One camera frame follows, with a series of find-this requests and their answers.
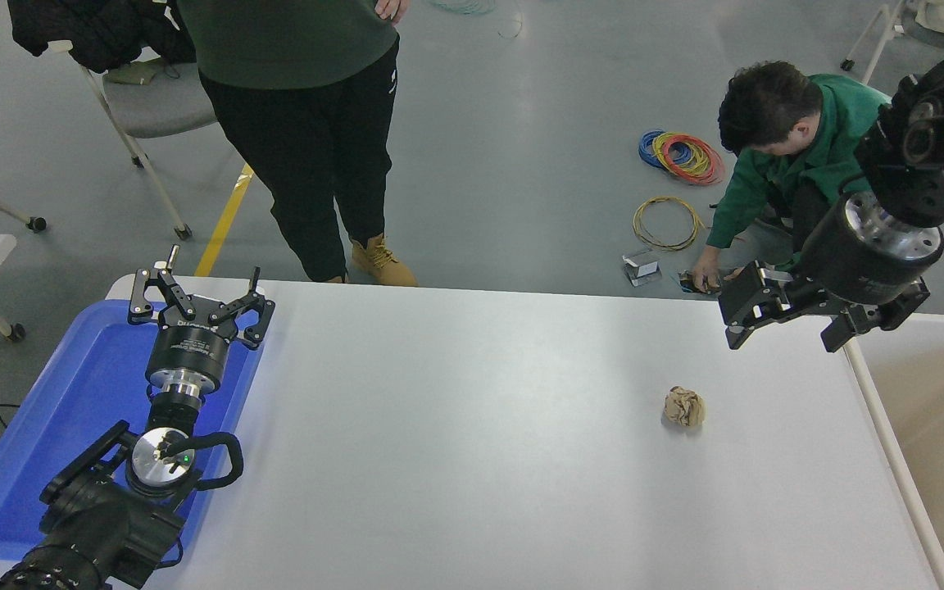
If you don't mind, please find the person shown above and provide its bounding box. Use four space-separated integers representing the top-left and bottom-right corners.
175 0 420 288
689 60 891 296

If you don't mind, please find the person's right hand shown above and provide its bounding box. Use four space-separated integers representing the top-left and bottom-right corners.
692 246 723 294

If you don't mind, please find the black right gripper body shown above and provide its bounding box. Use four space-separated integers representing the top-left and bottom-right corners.
800 203 933 307

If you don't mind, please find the grey chair with white legs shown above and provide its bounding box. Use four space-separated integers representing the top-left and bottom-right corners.
50 41 219 240

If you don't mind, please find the tan paper ball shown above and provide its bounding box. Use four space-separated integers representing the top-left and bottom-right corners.
663 386 706 429

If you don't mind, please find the blue wire coil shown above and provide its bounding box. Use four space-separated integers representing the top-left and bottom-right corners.
638 129 694 170

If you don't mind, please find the black jacket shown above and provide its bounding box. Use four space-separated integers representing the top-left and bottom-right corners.
7 0 194 73

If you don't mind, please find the blue plastic tray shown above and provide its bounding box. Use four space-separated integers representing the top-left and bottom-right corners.
0 299 268 562

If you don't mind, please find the thin yellow wire coil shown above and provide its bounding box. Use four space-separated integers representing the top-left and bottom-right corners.
633 196 706 252

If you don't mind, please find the red and yellow wire coil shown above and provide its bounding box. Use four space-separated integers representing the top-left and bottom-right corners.
654 133 725 187

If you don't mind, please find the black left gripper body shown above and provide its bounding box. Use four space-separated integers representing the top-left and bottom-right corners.
147 300 237 388

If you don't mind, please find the small clear white box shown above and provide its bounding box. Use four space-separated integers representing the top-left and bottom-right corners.
622 248 661 288

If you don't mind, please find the teal cable coil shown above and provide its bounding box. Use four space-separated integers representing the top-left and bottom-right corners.
427 0 497 16

